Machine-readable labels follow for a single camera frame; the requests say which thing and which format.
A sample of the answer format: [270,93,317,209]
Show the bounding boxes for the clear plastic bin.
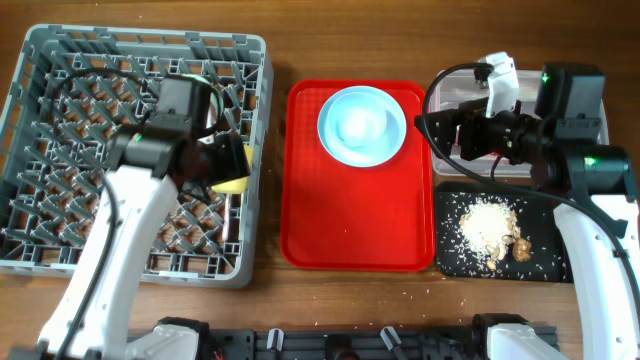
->
[429,68,611,179]

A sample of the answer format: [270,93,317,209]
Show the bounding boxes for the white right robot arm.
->
[414,52,639,359]

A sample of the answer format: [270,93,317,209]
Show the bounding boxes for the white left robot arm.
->
[8,75,250,359]

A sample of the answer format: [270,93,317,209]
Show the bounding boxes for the rice and food scraps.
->
[456,198,532,272]

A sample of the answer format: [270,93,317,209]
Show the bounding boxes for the black waste tray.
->
[434,182,573,283]

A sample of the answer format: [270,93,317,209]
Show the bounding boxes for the mint green bowl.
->
[330,92,387,148]

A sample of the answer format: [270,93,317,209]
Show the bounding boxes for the light blue plate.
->
[317,85,407,168]

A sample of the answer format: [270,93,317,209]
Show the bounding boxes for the yellow plastic cup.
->
[210,144,254,194]

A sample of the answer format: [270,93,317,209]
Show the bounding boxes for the grey dishwasher rack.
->
[1,24,274,288]

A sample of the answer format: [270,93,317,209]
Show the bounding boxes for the red plastic tray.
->
[280,79,436,272]

